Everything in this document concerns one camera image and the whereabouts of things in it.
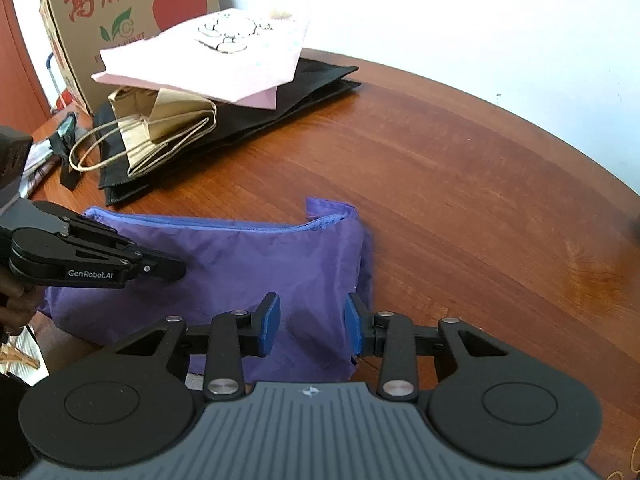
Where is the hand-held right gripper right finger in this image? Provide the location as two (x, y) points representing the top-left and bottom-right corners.
(344, 292), (503, 402)

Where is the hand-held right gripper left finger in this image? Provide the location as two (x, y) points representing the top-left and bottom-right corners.
(117, 292), (282, 402)

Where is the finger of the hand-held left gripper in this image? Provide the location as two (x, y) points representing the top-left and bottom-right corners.
(67, 212), (187, 282)

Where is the purple shopping bag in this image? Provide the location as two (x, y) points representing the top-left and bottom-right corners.
(40, 196), (375, 386)

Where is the brown paper bag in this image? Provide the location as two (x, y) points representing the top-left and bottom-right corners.
(69, 86), (218, 178)

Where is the pink paper bag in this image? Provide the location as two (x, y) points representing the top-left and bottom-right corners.
(91, 9), (311, 111)

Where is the black cloth bag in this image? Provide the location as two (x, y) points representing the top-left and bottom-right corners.
(60, 57), (362, 206)

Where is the person's left hand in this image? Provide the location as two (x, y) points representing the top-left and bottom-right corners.
(0, 272), (48, 336)

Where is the red wooden door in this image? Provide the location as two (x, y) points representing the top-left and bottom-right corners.
(0, 0), (53, 123)

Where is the cardboard fruit box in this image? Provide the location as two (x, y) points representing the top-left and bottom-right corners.
(39, 0), (218, 117)

